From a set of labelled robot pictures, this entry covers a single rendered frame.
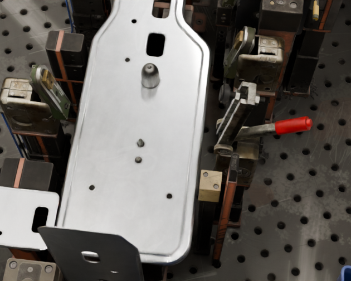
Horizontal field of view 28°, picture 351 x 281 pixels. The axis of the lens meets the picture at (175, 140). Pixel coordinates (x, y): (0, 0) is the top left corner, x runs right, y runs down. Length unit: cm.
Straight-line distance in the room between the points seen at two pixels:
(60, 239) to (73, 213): 32
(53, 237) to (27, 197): 36
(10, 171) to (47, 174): 6
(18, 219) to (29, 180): 8
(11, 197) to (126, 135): 22
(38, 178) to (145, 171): 18
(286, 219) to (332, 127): 24
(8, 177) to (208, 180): 35
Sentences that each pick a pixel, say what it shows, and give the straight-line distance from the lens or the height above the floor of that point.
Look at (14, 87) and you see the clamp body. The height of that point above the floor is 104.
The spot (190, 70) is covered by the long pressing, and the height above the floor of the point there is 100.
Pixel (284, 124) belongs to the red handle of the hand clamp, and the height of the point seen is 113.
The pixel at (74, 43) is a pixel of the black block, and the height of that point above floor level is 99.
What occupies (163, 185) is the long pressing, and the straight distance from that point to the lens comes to 117.
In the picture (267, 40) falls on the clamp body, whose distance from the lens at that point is 123.
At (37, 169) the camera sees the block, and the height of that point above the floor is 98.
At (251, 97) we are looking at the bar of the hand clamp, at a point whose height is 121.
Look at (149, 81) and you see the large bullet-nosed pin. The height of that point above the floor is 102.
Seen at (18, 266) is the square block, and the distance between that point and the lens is 109.
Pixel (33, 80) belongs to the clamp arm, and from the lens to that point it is 115.
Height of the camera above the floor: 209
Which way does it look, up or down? 65 degrees down
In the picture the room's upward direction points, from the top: 1 degrees clockwise
